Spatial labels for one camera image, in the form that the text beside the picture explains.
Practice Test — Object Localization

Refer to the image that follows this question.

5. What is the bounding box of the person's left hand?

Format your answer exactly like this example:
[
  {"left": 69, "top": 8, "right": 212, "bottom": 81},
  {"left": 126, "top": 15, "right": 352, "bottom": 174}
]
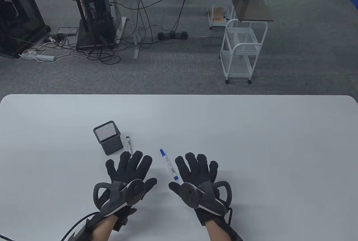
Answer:
[{"left": 105, "top": 151, "right": 157, "bottom": 231}]

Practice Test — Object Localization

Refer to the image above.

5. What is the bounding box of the person's right hand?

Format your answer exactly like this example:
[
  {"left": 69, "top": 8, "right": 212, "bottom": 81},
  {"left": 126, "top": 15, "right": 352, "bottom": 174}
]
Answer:
[{"left": 169, "top": 152, "right": 224, "bottom": 226}]

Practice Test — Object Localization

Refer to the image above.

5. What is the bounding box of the blue-capped white marker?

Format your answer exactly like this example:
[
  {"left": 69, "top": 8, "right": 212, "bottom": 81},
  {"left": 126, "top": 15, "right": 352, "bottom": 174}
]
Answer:
[{"left": 160, "top": 149, "right": 179, "bottom": 181}]

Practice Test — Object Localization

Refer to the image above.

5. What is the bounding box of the black mesh pen holder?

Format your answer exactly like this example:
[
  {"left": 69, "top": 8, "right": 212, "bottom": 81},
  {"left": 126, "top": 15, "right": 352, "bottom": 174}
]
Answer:
[{"left": 93, "top": 120, "right": 124, "bottom": 156}]

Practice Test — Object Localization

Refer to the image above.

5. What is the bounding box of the person's left forearm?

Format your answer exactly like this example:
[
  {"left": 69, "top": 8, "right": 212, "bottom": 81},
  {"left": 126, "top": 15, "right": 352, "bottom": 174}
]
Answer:
[{"left": 91, "top": 215, "right": 118, "bottom": 241}]

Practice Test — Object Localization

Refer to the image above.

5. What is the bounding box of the person's right forearm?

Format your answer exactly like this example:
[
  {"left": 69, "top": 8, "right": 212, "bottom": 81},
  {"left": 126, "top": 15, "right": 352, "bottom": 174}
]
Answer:
[{"left": 206, "top": 219, "right": 233, "bottom": 241}]

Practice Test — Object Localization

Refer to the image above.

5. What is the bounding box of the black left hand controller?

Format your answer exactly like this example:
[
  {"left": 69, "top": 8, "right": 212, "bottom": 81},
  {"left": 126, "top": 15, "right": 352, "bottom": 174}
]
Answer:
[{"left": 93, "top": 179, "right": 146, "bottom": 217}]

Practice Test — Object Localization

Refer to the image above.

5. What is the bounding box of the black hand controller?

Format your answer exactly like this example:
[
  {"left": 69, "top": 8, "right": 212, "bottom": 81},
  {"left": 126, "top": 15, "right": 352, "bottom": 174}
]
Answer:
[
  {"left": 179, "top": 180, "right": 232, "bottom": 217},
  {"left": 93, "top": 179, "right": 146, "bottom": 217}
]

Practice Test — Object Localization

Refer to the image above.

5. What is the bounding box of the black right hand controller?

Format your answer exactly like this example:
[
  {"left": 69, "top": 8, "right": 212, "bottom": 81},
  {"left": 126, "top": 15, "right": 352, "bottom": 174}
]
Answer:
[{"left": 179, "top": 180, "right": 232, "bottom": 217}]

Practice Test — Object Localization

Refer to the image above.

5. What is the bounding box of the black power strip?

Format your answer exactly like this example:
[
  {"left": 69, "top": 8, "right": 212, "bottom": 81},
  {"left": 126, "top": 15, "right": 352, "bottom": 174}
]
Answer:
[{"left": 157, "top": 31, "right": 189, "bottom": 41}]

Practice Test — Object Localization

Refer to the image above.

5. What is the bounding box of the white power strip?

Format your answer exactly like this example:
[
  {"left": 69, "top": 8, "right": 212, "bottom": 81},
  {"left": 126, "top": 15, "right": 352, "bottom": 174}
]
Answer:
[{"left": 22, "top": 52, "right": 55, "bottom": 62}]

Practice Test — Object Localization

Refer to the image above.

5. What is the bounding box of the grey flat box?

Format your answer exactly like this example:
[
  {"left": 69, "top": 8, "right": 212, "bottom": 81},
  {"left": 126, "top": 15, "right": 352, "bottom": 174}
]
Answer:
[{"left": 57, "top": 27, "right": 79, "bottom": 36}]

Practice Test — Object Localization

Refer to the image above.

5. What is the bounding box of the brown cardboard box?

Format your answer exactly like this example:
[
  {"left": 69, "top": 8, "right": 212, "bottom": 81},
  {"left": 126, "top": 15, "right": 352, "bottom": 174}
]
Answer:
[{"left": 208, "top": 7, "right": 227, "bottom": 24}]

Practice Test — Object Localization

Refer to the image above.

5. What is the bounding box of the black computer tower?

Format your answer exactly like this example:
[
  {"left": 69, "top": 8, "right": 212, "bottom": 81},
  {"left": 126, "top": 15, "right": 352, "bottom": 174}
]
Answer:
[{"left": 80, "top": 0, "right": 116, "bottom": 44}]

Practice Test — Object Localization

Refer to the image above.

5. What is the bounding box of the dark brown side table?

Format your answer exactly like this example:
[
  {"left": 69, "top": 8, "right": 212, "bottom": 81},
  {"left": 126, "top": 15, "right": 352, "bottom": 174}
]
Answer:
[{"left": 230, "top": 0, "right": 274, "bottom": 23}]

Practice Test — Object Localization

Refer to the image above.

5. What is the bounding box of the black cabinet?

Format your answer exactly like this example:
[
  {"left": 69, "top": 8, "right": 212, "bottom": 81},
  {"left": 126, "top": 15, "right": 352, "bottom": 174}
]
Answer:
[{"left": 0, "top": 0, "right": 51, "bottom": 59}]

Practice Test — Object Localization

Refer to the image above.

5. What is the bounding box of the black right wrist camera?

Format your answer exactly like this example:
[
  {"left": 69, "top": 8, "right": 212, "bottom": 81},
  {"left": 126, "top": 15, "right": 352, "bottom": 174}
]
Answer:
[{"left": 224, "top": 224, "right": 244, "bottom": 241}]

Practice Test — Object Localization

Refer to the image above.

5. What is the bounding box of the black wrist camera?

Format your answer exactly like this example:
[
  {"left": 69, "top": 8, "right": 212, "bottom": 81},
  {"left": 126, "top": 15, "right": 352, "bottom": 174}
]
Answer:
[
  {"left": 67, "top": 219, "right": 93, "bottom": 241},
  {"left": 224, "top": 224, "right": 244, "bottom": 241}
]

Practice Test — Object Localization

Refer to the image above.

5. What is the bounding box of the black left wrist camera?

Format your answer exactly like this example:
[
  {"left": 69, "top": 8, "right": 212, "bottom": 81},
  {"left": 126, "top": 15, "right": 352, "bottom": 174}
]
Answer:
[{"left": 67, "top": 219, "right": 93, "bottom": 241}]

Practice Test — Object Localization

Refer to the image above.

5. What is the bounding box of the white wire rolling cart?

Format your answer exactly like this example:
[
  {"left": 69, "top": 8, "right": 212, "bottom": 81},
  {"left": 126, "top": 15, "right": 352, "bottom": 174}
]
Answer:
[{"left": 220, "top": 19, "right": 268, "bottom": 84}]

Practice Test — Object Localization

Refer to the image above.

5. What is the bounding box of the tangle of black cables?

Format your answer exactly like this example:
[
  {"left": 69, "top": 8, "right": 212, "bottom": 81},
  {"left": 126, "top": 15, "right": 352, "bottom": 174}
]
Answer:
[{"left": 66, "top": 0, "right": 202, "bottom": 65}]

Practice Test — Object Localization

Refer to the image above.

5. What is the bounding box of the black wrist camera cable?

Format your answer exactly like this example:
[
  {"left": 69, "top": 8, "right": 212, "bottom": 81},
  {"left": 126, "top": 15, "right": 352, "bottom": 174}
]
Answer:
[{"left": 0, "top": 213, "right": 95, "bottom": 241}]

